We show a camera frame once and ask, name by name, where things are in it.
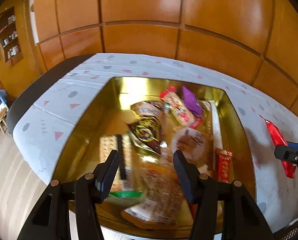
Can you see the brown woven chair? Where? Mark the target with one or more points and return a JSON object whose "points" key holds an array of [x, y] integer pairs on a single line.
{"points": [[292, 231]]}

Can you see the brown round pastry packet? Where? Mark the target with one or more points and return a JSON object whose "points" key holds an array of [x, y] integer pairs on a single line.
{"points": [[161, 192]]}

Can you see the patterned white tablecloth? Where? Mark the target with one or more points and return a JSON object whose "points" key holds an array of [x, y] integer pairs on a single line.
{"points": [[51, 110]]}

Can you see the clear packet with white label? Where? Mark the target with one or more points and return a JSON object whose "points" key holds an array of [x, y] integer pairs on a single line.
{"points": [[192, 140]]}

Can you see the cracker packet with green ends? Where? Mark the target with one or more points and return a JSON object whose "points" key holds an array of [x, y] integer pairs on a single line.
{"points": [[105, 147]]}

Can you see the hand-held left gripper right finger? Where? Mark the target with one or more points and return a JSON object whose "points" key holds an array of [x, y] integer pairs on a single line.
{"points": [[184, 177]]}

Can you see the brown gold snack packet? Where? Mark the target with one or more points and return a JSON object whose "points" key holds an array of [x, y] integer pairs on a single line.
{"points": [[144, 130]]}

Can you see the wooden wardrobe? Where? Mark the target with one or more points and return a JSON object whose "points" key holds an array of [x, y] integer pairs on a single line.
{"points": [[139, 5]]}

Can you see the black tin box gold inside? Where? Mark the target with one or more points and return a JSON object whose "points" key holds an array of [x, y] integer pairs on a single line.
{"points": [[94, 120]]}

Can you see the black table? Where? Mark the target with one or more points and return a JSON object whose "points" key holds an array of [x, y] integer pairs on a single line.
{"points": [[39, 80]]}

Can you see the group of small jars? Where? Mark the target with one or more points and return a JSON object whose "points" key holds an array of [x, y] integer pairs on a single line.
{"points": [[13, 51]]}

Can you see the red clear peanut bar packet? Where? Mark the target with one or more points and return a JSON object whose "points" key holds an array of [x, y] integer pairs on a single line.
{"points": [[176, 107]]}

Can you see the purple snack packet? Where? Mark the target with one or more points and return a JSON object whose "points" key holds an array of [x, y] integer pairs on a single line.
{"points": [[192, 100]]}

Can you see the small red candy packet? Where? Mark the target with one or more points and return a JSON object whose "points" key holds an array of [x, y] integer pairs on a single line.
{"points": [[224, 165]]}

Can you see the small wooden stool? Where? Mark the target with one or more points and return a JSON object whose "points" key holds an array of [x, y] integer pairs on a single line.
{"points": [[1, 116]]}

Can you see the plain red snack packet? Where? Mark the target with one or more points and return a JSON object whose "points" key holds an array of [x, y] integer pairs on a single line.
{"points": [[273, 132]]}

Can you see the wooden wall shelf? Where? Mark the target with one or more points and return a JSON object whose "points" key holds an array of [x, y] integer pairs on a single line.
{"points": [[19, 55]]}

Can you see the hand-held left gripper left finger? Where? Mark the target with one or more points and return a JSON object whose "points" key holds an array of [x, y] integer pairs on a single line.
{"points": [[109, 177]]}

